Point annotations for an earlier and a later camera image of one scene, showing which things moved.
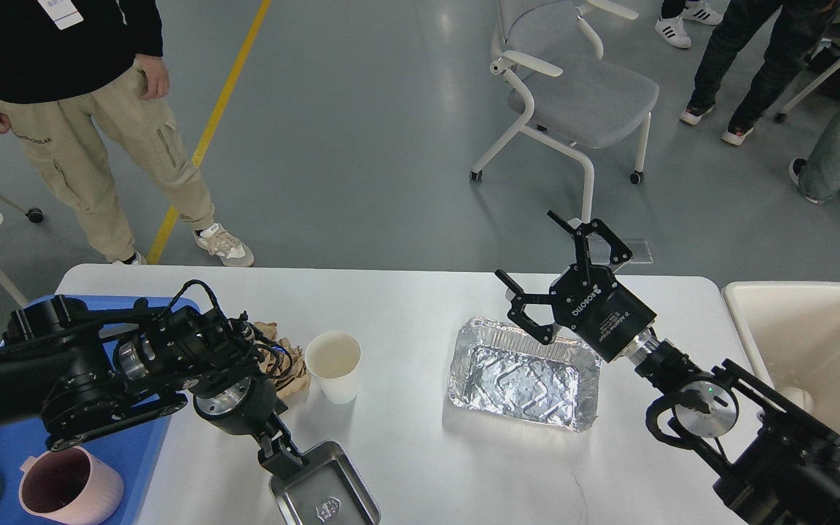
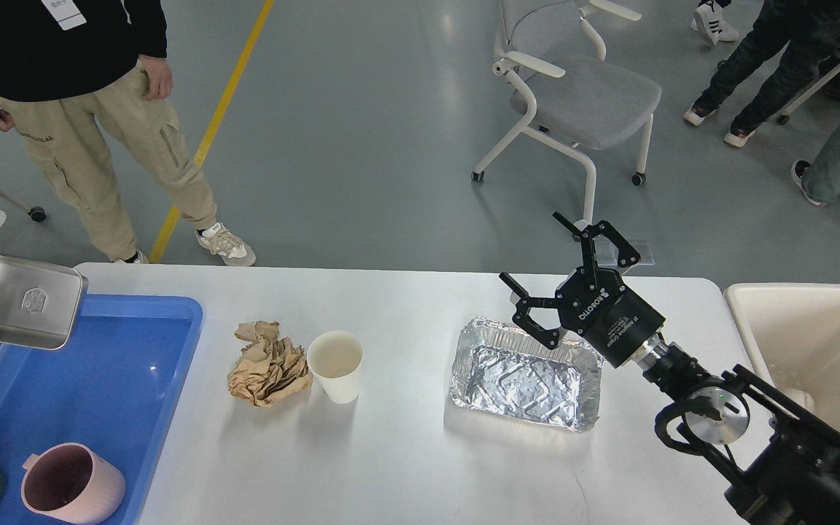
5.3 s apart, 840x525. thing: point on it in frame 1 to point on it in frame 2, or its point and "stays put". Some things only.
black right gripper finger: [544, 334] stays put
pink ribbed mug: [70, 485] stays put
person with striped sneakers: [670, 25] to [709, 17]
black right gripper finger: [618, 252] stays put
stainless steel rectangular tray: [330, 491] to [20, 301]
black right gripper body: [586, 299] stays put
